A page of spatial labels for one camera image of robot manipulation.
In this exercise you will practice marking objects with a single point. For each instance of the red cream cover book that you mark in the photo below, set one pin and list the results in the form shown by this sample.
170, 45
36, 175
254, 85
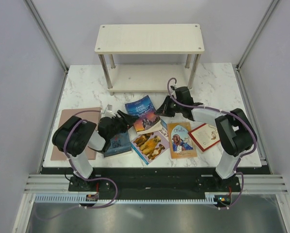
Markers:
205, 136

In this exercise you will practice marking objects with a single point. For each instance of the Nineteen Eighty-Four book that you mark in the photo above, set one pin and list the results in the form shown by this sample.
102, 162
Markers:
120, 145

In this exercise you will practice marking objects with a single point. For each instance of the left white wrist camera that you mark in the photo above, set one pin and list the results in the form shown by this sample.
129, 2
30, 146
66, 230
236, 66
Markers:
108, 111

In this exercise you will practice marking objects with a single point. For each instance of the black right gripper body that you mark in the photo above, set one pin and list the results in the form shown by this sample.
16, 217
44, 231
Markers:
176, 107

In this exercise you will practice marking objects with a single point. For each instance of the white slotted cable duct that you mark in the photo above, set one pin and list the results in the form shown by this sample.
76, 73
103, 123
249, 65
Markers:
92, 199

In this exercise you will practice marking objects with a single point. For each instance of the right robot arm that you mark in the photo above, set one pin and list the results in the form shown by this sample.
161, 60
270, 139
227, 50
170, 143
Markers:
237, 136

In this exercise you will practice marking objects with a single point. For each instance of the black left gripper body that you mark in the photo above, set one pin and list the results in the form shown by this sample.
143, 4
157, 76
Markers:
118, 125

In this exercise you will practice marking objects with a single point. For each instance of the white two-tier wooden shelf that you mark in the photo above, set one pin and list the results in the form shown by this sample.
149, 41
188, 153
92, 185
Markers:
148, 39

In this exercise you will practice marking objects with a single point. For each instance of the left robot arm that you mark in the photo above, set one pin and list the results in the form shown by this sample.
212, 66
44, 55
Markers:
76, 134

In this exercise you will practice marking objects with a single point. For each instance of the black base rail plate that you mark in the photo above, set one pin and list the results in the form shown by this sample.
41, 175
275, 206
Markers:
154, 183

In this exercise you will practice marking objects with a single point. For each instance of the Jane Eyre book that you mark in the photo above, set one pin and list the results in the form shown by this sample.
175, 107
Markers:
148, 122

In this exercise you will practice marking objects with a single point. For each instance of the Othello book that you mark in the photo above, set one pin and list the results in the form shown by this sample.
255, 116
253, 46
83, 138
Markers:
181, 145

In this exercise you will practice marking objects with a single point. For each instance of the dog picture book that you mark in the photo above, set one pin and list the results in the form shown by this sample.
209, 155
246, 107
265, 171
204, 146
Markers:
150, 146

